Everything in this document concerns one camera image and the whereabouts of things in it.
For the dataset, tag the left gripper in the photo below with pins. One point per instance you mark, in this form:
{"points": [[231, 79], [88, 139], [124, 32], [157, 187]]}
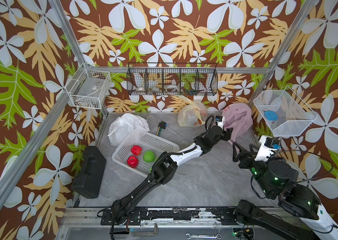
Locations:
{"points": [[226, 134]]}

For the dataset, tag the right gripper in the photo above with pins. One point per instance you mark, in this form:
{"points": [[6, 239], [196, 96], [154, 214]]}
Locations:
{"points": [[251, 157]]}

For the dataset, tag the yellow orange-print plastic bag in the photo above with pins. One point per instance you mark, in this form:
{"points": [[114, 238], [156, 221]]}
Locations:
{"points": [[193, 114]]}

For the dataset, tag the pink apple-print plastic bag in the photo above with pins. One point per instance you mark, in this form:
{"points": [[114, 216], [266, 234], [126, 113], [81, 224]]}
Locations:
{"points": [[239, 117]]}

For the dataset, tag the white perforated plastic basket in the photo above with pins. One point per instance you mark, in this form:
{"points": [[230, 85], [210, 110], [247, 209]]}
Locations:
{"points": [[148, 142]]}

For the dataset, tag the red apple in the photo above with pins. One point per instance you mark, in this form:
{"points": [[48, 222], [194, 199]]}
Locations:
{"points": [[133, 162], [136, 150]]}

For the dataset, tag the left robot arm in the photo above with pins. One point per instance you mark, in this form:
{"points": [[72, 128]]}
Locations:
{"points": [[163, 170]]}

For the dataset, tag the white plastic bag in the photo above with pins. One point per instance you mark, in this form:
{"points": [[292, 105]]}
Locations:
{"points": [[123, 125]]}

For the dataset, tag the blue object in basket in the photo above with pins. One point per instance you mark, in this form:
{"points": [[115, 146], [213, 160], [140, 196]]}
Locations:
{"points": [[271, 116]]}

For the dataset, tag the silver wrench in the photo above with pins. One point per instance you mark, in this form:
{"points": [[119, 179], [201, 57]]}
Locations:
{"points": [[202, 236]]}

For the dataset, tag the black tool case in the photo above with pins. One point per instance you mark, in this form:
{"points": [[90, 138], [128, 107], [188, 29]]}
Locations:
{"points": [[87, 182]]}

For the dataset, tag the white wire basket right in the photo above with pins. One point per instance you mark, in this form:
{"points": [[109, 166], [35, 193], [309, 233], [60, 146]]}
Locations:
{"points": [[295, 115]]}

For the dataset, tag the white wire basket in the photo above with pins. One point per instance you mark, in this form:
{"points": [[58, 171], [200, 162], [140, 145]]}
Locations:
{"points": [[88, 88], [295, 115]]}

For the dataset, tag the small black connector with wires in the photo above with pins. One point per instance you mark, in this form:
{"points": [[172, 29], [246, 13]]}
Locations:
{"points": [[162, 126]]}

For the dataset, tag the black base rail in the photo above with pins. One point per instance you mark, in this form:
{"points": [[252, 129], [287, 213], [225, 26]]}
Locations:
{"points": [[223, 215]]}

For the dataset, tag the black wire wall basket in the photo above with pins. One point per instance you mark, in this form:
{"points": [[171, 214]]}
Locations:
{"points": [[172, 79]]}

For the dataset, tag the white wire basket left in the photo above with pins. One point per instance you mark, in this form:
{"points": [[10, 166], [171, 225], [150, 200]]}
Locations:
{"points": [[88, 88]]}

